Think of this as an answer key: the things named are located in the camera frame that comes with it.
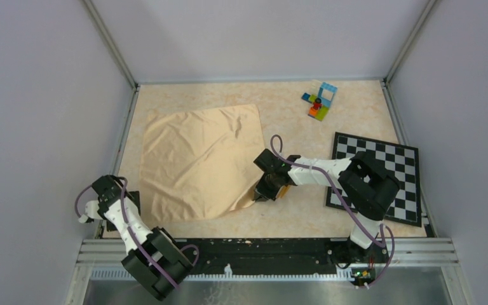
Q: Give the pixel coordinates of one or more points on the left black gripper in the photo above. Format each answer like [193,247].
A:
[135,194]

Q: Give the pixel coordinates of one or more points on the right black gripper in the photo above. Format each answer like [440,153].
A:
[262,193]

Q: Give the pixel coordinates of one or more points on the peach cloth napkin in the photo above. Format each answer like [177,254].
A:
[199,165]

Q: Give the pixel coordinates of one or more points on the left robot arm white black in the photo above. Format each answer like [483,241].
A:
[152,258]

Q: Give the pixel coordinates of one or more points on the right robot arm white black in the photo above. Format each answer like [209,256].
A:
[322,172]

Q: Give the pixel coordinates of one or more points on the orange plastic spoon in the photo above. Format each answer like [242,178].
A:
[284,192]

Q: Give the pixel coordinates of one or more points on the colourful toy brick model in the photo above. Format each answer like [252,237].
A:
[320,100]

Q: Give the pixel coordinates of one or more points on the black white checkerboard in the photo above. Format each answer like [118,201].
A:
[378,179]

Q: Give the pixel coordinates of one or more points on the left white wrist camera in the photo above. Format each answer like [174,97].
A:
[90,213]

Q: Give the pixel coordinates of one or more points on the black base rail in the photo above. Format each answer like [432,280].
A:
[279,256]

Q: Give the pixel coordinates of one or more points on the aluminium frame profile front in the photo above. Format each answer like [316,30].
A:
[403,252]

